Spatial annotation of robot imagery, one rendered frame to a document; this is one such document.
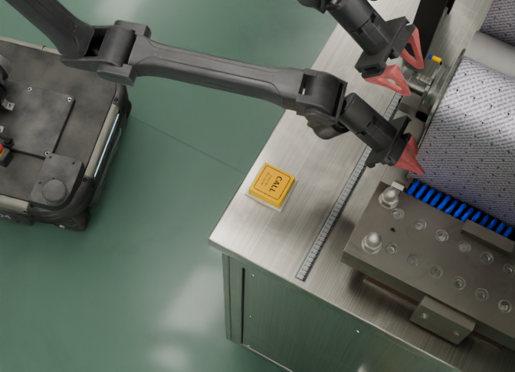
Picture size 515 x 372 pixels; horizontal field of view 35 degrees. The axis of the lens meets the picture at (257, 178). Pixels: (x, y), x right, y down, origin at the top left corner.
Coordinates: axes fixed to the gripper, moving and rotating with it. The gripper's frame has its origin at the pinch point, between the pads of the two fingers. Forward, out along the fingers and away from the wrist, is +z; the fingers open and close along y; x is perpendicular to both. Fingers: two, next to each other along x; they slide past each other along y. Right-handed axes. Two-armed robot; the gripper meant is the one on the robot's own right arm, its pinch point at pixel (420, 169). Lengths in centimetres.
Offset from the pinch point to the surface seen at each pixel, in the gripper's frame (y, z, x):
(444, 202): 2.9, 6.9, 1.2
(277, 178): 8.7, -14.6, -24.5
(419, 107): -7.0, -8.3, 4.4
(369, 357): 25.6, 26.7, -30.6
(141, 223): 5, -9, -128
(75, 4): -55, -65, -159
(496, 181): 0.3, 6.6, 13.8
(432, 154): 0.3, -3.1, 7.0
